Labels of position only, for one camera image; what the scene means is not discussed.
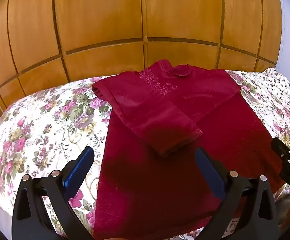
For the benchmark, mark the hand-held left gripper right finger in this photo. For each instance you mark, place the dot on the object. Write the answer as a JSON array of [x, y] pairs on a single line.
[[207, 170]]

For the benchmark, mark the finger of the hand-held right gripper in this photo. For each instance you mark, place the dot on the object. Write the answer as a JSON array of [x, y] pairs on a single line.
[[281, 151]]

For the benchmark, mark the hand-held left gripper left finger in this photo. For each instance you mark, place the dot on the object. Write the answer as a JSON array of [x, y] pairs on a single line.
[[81, 166]]

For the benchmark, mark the red embroidered sweater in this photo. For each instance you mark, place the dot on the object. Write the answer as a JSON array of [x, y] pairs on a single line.
[[160, 180]]

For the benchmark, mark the floral bed sheet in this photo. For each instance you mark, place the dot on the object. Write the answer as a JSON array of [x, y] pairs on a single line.
[[35, 130]]

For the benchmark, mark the small-print floral pillow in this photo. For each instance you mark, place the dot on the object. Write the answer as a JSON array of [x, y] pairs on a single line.
[[277, 82]]

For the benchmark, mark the wooden wardrobe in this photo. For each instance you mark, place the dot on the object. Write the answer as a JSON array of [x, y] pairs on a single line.
[[97, 17]]

